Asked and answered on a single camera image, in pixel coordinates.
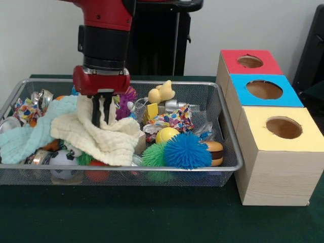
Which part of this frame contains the small crushed clear bottle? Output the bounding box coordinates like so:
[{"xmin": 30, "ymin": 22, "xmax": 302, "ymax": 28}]
[{"xmin": 197, "ymin": 123, "xmax": 216, "ymax": 140}]

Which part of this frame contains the toy burger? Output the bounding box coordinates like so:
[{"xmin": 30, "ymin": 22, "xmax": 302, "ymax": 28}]
[{"xmin": 199, "ymin": 140, "xmax": 224, "ymax": 167}]

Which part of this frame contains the soccer ball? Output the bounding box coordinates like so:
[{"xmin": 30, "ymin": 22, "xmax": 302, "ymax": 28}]
[{"xmin": 49, "ymin": 149, "xmax": 79, "ymax": 167}]

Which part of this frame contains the dark green table cloth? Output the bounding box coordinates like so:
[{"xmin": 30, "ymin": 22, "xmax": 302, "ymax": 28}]
[{"xmin": 0, "ymin": 73, "xmax": 324, "ymax": 243}]

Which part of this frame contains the small colourful rope toy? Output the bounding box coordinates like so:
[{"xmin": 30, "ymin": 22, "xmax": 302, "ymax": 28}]
[{"xmin": 143, "ymin": 104, "xmax": 195, "ymax": 141}]

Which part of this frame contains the small green spiky ball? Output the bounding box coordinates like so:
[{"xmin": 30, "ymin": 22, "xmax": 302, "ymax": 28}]
[{"xmin": 140, "ymin": 142, "xmax": 168, "ymax": 168}]

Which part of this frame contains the clear mesh bin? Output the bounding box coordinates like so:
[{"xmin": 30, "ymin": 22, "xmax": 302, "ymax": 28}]
[{"xmin": 0, "ymin": 78, "xmax": 244, "ymax": 187}]

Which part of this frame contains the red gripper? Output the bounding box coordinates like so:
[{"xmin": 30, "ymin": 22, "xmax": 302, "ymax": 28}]
[{"xmin": 72, "ymin": 65, "xmax": 131, "ymax": 127}]

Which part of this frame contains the yellow ball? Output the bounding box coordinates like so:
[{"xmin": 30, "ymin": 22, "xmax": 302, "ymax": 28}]
[{"xmin": 155, "ymin": 126, "xmax": 180, "ymax": 145}]

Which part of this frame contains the black chair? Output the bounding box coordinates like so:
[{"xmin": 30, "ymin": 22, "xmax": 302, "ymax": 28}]
[{"xmin": 292, "ymin": 4, "xmax": 324, "ymax": 102}]

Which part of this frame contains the yellow toy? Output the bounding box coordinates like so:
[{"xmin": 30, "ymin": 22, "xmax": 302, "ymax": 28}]
[{"xmin": 148, "ymin": 80, "xmax": 176, "ymax": 104}]

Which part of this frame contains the blue spiky ball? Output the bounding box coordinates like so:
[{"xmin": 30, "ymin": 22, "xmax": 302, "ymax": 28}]
[{"xmin": 163, "ymin": 131, "xmax": 213, "ymax": 171}]

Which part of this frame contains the cream waffle cloth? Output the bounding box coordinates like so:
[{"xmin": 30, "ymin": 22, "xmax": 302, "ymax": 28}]
[{"xmin": 50, "ymin": 95, "xmax": 141, "ymax": 167}]

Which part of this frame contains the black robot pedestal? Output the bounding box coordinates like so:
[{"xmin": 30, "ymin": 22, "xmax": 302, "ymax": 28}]
[{"xmin": 126, "ymin": 0, "xmax": 205, "ymax": 76}]

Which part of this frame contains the mint waffle cloth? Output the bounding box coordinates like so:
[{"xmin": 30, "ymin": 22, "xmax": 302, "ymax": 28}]
[{"xmin": 0, "ymin": 95, "xmax": 78, "ymax": 165}]

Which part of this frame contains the wooden box with three holes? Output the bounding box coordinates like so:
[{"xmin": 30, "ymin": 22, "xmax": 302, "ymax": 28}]
[{"xmin": 216, "ymin": 49, "xmax": 324, "ymax": 206}]

